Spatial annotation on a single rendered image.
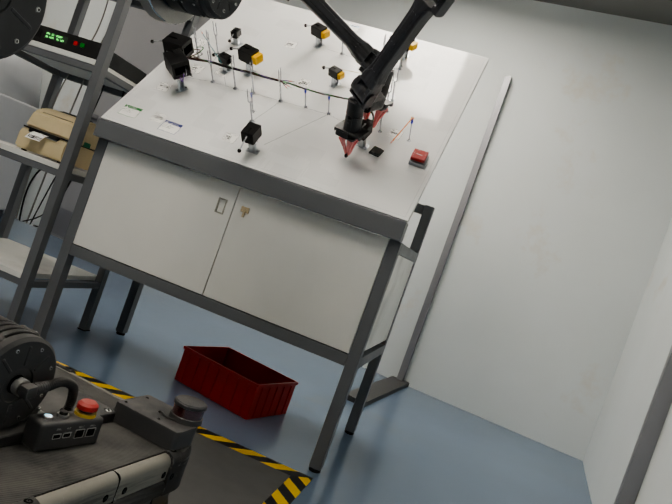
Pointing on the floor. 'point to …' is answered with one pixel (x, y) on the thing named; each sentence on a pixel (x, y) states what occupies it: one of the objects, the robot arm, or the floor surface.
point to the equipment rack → (99, 74)
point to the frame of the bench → (357, 357)
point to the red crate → (235, 381)
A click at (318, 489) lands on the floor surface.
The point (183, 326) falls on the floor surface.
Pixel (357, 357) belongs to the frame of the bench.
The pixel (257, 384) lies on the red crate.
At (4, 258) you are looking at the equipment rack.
